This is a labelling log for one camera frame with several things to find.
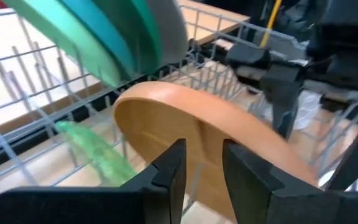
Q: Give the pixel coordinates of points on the large grey plate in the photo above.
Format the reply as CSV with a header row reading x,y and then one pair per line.
x,y
172,31

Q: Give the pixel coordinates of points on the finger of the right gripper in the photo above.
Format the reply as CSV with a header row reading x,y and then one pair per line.
x,y
284,99
249,56

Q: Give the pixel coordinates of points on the teal bowl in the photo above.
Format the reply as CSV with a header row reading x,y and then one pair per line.
x,y
104,28

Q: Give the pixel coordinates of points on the light green bowl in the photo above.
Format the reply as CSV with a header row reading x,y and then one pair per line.
x,y
57,28

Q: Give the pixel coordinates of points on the patterned beige bowl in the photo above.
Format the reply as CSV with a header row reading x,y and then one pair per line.
x,y
308,109

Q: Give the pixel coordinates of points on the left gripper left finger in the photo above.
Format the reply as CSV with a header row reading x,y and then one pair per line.
x,y
89,205

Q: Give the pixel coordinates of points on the tan wooden plate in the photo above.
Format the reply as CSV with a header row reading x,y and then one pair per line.
x,y
172,124

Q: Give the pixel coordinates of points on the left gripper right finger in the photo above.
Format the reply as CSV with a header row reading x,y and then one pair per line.
x,y
291,208

